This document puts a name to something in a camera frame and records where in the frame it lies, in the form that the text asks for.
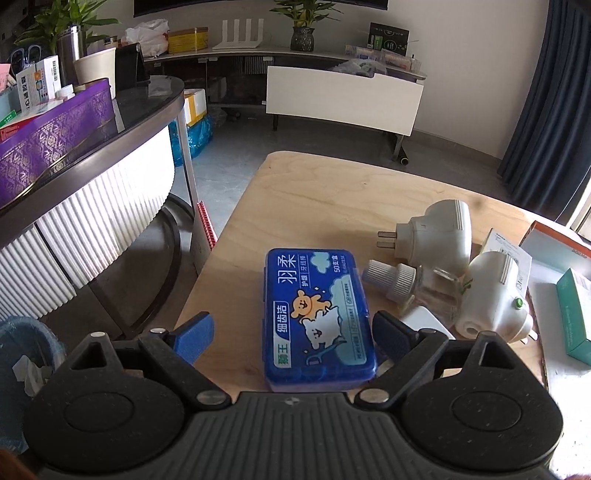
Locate round fluted coffee table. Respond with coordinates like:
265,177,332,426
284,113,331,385
0,76,195,342

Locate red plastic strip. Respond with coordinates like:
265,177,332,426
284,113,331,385
196,200,218,252

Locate white paper cup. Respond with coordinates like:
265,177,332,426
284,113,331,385
73,47,117,100

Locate white plastic bag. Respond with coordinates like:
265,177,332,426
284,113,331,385
124,19,171,57

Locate dark green box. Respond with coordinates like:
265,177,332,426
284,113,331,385
368,22,410,56

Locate long television cabinet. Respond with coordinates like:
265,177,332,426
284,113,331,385
143,46,428,162

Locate clear plastic organiser boxes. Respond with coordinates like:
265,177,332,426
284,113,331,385
345,44,419,72

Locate stainless steel tumbler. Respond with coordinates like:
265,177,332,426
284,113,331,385
56,25,88,86

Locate red flat box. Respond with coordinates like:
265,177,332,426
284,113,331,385
0,121,35,141

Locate white router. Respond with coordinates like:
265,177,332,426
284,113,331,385
212,19,265,51

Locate black phone stand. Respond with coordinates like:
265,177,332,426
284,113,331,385
115,42,151,88

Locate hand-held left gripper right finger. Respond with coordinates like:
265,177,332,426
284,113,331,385
355,310,536,409

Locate potted plant in dark vase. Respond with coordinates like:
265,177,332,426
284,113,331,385
270,0,335,52

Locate teal white bandage box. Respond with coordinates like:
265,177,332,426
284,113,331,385
556,268,591,367

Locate white plug-in mosquito heater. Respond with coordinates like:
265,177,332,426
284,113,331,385
376,199,472,278
455,251,536,344

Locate white cube charger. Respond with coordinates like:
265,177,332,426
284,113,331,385
399,305,457,342

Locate clear bottle with white cap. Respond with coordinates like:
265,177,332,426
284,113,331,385
361,259,467,324

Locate black wall television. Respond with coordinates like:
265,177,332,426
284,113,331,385
134,0,389,18

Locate white yellow cardboard box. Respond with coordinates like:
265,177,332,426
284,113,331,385
182,89,208,127

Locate person's left forearm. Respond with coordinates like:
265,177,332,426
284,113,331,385
0,450,33,480

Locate purple patterned tray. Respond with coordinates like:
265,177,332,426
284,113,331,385
0,78,116,210

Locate blue lined trash bin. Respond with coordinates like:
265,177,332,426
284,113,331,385
0,316,68,457

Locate grey plastic bag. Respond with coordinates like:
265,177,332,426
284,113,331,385
332,58,389,77

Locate dark blue curtain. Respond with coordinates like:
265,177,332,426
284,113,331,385
498,0,591,227

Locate blue dental floss box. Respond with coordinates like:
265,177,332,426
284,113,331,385
263,248,378,393

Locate white blue medicine box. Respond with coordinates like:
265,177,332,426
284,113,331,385
16,55,63,112

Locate leafy green potted plant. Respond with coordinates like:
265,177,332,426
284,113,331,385
14,0,121,56

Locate blue plastic bag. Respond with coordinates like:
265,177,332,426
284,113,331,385
168,115,215,167

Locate small white cardboard box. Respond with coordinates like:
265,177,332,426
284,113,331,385
480,227,534,296

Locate yellow tin box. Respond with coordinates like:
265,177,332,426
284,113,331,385
167,28,209,54

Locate orange cardboard box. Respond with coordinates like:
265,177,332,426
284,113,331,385
517,220,591,462

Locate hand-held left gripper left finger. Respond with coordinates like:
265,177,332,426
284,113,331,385
60,311,232,411

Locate blue handled scissors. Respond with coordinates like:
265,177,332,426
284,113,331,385
9,44,44,70

